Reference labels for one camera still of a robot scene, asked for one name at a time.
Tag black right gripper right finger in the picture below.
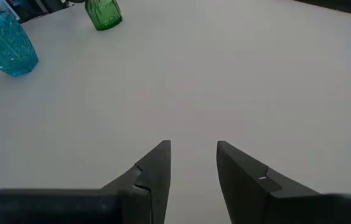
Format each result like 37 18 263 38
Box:
217 140 351 224

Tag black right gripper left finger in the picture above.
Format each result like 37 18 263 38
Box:
0 140 172 224

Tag blue cut-glass vase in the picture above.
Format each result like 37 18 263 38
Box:
0 4 39 78

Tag green glass vase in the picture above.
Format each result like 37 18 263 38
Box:
84 0 123 32

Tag black aluminium table frame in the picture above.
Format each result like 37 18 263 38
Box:
16 0 351 24

